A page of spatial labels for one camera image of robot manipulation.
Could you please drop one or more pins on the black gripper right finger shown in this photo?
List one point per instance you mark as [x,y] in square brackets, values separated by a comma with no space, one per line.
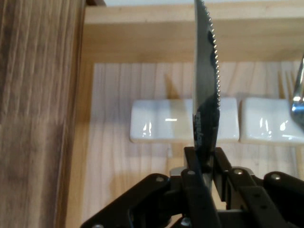
[273,202]

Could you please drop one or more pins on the light wooden drawer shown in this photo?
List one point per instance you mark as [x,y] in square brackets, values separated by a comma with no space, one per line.
[133,47]

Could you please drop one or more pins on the silver serrated table knife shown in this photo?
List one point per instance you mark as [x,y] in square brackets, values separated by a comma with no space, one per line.
[204,71]

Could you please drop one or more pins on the silver metal fork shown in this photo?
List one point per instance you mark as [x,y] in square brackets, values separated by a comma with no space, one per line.
[299,104]

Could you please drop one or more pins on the dark brown wooden cabinet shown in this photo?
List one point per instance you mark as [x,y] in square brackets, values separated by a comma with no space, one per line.
[35,107]

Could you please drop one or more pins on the white ceramic cutlery rest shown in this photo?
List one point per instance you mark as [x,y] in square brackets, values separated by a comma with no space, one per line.
[161,118]
[261,118]

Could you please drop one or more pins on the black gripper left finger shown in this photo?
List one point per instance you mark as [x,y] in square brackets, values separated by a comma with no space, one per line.
[142,202]

